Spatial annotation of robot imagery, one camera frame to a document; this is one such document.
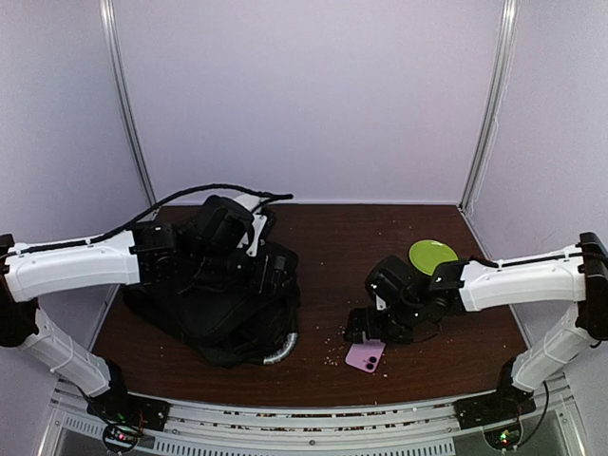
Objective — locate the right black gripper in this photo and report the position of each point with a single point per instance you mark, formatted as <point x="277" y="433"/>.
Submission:
<point x="356" y="324"/>

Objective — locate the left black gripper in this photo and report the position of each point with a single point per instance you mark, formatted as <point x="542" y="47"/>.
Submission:
<point x="274" y="288"/>

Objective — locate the pink smartphone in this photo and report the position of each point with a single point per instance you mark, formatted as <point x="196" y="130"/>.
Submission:
<point x="365" y="356"/>

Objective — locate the black student backpack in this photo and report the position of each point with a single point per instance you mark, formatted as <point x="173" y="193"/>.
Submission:
<point x="210" y="308"/>

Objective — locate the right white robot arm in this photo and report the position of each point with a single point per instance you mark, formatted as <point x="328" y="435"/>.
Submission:
<point x="433" y="283"/>

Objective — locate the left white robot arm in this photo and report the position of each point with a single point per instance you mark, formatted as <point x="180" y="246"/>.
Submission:
<point x="140" y="252"/>

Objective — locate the green round plate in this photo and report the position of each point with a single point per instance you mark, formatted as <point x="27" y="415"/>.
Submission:
<point x="425" y="255"/>

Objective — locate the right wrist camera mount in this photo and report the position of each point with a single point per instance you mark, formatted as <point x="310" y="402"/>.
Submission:
<point x="380" y="303"/>

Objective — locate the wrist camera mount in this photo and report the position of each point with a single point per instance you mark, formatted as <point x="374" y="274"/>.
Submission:
<point x="380" y="303"/>
<point x="250" y="240"/>

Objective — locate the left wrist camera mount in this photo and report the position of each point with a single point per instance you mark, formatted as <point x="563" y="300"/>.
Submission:
<point x="250" y="240"/>

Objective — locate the front aluminium rail base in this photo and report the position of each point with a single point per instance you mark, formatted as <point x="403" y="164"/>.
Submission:
<point x="428" y="427"/>

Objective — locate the left aluminium frame post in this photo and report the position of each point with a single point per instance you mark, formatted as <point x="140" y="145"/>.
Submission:
<point x="109" y="25"/>

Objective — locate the aluminium frame post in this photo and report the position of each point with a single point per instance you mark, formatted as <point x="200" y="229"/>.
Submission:
<point x="495" y="94"/>
<point x="109" y="25"/>

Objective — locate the right aluminium frame post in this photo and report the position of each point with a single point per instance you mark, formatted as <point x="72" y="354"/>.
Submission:
<point x="495" y="94"/>

